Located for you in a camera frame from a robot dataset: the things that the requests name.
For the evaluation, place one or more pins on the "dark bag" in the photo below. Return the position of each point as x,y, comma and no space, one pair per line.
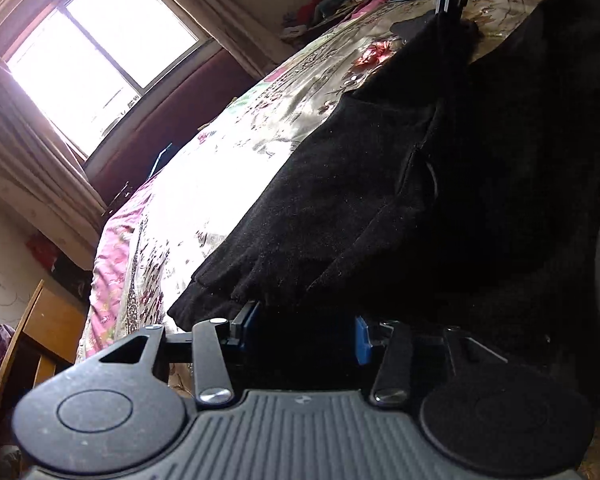
72,277

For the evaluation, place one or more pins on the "blue cloth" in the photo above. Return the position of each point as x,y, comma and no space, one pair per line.
161,160

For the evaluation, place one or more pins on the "red hanging decoration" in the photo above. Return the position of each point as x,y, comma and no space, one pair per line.
42,252

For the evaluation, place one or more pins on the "black pants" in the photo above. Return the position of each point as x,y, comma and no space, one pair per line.
430,175

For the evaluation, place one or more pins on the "pink floral quilt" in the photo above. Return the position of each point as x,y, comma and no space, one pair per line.
115,270

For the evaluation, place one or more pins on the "window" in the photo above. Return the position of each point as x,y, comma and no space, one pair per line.
100,55

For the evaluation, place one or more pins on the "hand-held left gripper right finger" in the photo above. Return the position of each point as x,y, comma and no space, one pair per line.
362,340

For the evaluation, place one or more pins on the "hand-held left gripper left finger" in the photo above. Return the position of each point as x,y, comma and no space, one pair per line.
251,332

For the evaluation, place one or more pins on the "beige curtain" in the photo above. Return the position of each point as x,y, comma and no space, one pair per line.
230,15
35,160

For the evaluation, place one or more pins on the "beige floral satin bedspread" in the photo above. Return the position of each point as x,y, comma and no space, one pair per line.
240,160

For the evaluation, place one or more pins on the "wooden cabinet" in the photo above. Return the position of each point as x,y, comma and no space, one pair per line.
35,345

